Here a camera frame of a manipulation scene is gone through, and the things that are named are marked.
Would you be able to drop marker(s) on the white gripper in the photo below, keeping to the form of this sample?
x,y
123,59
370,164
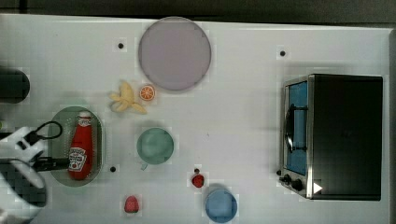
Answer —
x,y
25,145

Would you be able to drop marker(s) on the red felt ketchup bottle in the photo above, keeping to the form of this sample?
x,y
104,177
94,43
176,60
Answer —
x,y
81,149

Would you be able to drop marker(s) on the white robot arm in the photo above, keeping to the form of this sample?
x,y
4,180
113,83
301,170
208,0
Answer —
x,y
23,190

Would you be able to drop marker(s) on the black cylinder at table edge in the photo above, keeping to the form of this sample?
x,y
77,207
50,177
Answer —
x,y
14,85

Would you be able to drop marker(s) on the pink strawberry toy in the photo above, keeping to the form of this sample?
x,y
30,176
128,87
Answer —
x,y
131,204

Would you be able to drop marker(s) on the peeled banana toy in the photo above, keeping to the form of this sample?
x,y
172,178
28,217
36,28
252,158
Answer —
x,y
125,99

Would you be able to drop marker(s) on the green mug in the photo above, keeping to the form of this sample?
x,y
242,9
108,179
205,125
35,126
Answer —
x,y
154,146

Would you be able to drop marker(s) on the orange slice toy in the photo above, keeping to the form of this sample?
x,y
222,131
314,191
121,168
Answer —
x,y
147,93

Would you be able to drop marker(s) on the red strawberry toy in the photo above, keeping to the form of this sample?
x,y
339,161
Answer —
x,y
198,180

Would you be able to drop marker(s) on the grey round plate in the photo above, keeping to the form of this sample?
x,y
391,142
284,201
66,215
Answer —
x,y
174,53

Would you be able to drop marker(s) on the blue bowl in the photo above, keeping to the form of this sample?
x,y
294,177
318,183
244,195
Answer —
x,y
220,205

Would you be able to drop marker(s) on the silver toaster oven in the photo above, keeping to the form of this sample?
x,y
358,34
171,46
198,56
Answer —
x,y
332,137

